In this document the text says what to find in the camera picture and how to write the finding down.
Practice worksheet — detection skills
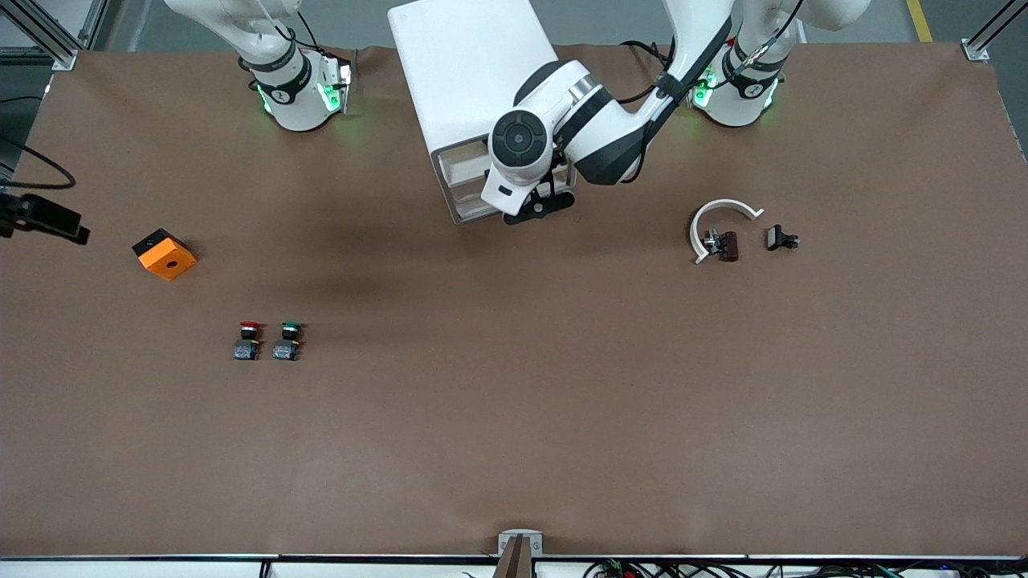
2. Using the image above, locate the white sliding drawer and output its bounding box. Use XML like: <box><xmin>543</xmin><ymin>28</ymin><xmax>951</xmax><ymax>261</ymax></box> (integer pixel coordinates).
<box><xmin>438</xmin><ymin>136</ymin><xmax>579</xmax><ymax>226</ymax></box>

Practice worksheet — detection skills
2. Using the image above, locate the orange and black button box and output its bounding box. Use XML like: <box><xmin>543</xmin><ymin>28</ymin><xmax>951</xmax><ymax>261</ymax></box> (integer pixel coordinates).
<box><xmin>132</xmin><ymin>228</ymin><xmax>198</xmax><ymax>281</ymax></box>

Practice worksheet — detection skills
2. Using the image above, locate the white drawer cabinet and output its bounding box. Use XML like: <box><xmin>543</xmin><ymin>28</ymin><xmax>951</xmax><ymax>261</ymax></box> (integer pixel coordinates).
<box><xmin>388</xmin><ymin>0</ymin><xmax>585</xmax><ymax>226</ymax></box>

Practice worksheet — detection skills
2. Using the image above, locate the brown table mat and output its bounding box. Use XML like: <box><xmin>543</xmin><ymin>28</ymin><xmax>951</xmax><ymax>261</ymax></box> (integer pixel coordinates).
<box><xmin>0</xmin><ymin>42</ymin><xmax>1028</xmax><ymax>559</ymax></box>

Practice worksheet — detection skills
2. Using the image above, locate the small brown connector part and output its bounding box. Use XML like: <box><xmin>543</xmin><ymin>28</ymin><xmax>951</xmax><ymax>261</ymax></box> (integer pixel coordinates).
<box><xmin>703</xmin><ymin>229</ymin><xmax>740</xmax><ymax>263</ymax></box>

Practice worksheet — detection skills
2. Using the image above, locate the aluminium frame profile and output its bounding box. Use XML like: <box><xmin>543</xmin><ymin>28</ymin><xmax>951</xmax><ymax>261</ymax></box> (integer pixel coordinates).
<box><xmin>961</xmin><ymin>0</ymin><xmax>1028</xmax><ymax>63</ymax></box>
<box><xmin>0</xmin><ymin>0</ymin><xmax>109</xmax><ymax>71</ymax></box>

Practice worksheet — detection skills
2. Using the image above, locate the red push button switch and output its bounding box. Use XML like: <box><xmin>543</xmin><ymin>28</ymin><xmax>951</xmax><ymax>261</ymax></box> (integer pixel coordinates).
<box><xmin>233</xmin><ymin>321</ymin><xmax>264</xmax><ymax>361</ymax></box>

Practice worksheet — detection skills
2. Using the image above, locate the green push button switch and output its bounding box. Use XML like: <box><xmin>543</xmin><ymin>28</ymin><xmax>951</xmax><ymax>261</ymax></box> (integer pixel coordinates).
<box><xmin>272</xmin><ymin>321</ymin><xmax>304</xmax><ymax>361</ymax></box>

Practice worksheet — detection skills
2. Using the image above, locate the grey metal camera bracket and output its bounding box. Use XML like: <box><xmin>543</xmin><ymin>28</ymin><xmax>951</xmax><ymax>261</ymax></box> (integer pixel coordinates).
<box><xmin>494</xmin><ymin>530</ymin><xmax>544</xmax><ymax>578</ymax></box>

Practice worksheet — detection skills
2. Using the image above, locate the black base cable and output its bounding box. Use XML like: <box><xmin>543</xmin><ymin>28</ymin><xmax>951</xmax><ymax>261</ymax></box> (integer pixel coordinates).
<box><xmin>621</xmin><ymin>39</ymin><xmax>674</xmax><ymax>71</ymax></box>

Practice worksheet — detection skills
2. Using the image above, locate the white curved plastic ring piece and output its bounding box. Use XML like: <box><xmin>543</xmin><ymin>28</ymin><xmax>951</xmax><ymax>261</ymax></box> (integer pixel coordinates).
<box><xmin>689</xmin><ymin>198</ymin><xmax>765</xmax><ymax>264</ymax></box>

